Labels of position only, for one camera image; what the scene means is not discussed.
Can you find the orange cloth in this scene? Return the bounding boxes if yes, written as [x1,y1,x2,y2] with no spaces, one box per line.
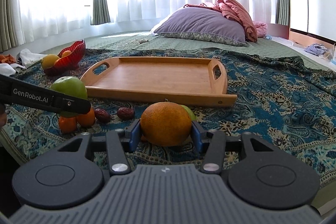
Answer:
[0,54,17,65]

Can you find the yellow lemon in bowl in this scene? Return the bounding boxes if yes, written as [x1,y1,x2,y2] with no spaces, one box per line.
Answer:
[42,54,60,70]

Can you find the small tangerine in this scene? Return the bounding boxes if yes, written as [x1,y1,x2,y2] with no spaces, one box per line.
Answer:
[58,117,77,134]
[76,108,96,127]

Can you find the orange in bowl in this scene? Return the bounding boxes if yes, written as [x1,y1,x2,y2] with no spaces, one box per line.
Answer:
[62,51,72,58]

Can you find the large orange fruit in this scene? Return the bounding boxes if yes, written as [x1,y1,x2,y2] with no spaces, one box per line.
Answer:
[140,102,192,147]

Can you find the dark red date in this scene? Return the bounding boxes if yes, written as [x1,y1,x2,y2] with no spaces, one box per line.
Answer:
[117,107,135,121]
[94,108,111,124]

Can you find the green quilted bedspread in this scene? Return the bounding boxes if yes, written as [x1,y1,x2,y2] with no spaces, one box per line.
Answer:
[85,32,335,71]

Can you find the blue clothes pile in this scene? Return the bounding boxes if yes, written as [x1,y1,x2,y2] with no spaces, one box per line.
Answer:
[304,43,328,56]

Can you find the purple pillow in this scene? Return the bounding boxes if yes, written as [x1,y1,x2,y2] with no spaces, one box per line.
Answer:
[151,7,247,47]

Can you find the white crumpled cloth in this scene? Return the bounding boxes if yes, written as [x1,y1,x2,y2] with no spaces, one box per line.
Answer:
[17,48,46,68]

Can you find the wooden serving tray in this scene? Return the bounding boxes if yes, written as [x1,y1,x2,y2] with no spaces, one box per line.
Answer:
[81,56,237,107]

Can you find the red glass fruit bowl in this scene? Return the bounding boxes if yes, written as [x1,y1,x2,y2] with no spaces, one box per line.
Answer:
[44,39,86,76]

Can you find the blue paisley cloth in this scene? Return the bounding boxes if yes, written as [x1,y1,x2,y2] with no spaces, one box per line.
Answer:
[1,48,335,188]

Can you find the pink folded blanket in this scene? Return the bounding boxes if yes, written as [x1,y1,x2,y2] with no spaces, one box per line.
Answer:
[183,0,268,42]

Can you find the green apple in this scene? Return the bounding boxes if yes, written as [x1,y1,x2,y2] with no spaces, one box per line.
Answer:
[181,105,197,121]
[50,76,88,118]

